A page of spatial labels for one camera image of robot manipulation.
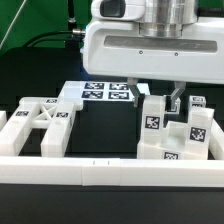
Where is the white chair seat part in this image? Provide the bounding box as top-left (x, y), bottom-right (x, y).
top-left (137, 121), bottom-right (194, 160)

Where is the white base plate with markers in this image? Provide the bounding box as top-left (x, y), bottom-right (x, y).
top-left (58, 80), bottom-right (151, 104)

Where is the white fence bar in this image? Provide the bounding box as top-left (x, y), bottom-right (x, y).
top-left (0, 156), bottom-right (224, 187)
top-left (209, 120), bottom-right (224, 160)

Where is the white cube far marker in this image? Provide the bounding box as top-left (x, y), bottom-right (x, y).
top-left (189, 95), bottom-right (206, 108)

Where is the white left fence block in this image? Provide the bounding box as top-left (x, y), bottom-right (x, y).
top-left (0, 111), bottom-right (7, 131)

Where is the white front fence bar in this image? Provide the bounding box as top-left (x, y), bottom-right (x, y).
top-left (0, 156), bottom-right (224, 187)

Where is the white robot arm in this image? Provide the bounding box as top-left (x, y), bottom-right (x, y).
top-left (83, 0), bottom-right (224, 111)

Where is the white right fence bar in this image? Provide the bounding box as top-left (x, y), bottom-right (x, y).
top-left (209, 120), bottom-right (224, 160)

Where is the black cable connector post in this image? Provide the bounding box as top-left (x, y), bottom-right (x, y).
top-left (65, 0), bottom-right (86, 49)

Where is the white diagonal rod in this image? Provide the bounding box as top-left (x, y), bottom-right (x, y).
top-left (0, 0), bottom-right (28, 51)

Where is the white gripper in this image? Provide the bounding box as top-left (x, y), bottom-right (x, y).
top-left (83, 0), bottom-right (224, 112)

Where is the white chair back frame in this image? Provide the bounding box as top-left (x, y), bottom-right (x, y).
top-left (0, 97), bottom-right (83, 158)

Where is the black cable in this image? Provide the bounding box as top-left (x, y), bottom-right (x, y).
top-left (23, 30), bottom-right (75, 48)

